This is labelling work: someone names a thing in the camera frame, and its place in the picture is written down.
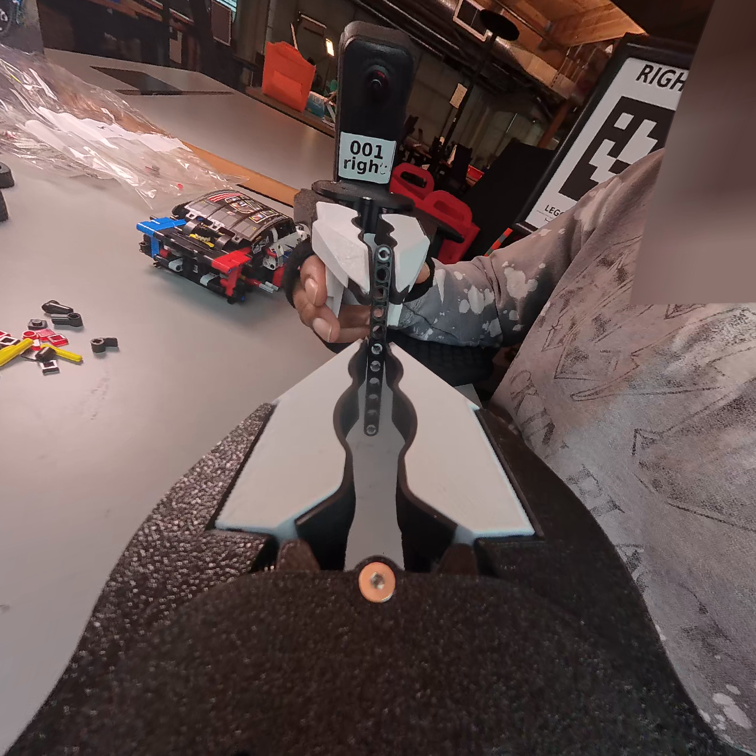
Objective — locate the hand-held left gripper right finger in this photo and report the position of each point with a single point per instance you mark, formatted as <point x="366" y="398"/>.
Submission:
<point x="466" y="472"/>

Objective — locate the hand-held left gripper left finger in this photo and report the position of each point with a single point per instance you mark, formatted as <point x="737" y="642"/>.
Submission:
<point x="283" y="472"/>

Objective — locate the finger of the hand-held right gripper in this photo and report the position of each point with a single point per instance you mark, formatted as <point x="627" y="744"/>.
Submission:
<point x="410" y="248"/>
<point x="336" y="242"/>

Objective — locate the black perforated brick beam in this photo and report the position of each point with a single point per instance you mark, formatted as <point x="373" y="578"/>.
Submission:
<point x="381" y="283"/>

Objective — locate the person's right forearm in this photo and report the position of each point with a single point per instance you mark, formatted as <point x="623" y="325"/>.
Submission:
<point x="502" y="283"/>

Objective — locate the grey desk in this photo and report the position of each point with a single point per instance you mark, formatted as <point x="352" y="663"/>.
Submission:
<point x="147" y="413"/>

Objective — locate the person's right hand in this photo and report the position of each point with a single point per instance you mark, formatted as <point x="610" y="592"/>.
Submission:
<point x="313" y="295"/>

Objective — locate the black office chair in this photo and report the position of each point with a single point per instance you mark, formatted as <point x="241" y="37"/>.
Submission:
<point x="452" y="232"/>

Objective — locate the red tote bag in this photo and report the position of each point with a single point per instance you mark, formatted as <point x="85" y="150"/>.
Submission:
<point x="410" y="180"/>
<point x="455" y="206"/>

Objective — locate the orange bag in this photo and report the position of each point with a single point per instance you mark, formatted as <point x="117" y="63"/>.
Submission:
<point x="289" y="77"/>

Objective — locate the brick race car model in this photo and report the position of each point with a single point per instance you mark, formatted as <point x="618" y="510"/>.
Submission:
<point x="224" y="236"/>

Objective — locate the grey table with wooden edge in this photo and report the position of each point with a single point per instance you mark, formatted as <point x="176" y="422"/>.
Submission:
<point x="206" y="112"/>

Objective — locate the black patterned tag board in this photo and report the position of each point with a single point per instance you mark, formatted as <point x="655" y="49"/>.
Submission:
<point x="614" y="100"/>

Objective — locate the heap of clear plastic bags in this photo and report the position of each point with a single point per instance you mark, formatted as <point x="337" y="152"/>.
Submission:
<point x="88" y="130"/>

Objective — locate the pile of yellow red black parts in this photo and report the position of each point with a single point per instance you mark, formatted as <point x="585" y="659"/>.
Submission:
<point x="41" y="342"/>

